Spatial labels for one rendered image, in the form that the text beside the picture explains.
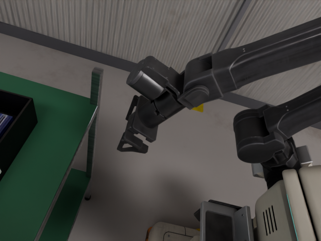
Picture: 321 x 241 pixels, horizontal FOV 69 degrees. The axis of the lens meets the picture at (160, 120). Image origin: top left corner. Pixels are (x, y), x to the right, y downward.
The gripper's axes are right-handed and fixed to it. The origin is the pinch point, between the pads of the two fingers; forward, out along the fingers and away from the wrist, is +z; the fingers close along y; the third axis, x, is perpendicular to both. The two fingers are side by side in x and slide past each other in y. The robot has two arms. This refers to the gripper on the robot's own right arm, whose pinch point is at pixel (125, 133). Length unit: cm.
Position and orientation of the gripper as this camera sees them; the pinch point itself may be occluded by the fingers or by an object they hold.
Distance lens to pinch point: 59.6
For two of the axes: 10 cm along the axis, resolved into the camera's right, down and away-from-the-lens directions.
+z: -6.6, 4.4, 6.1
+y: -1.2, 7.5, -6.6
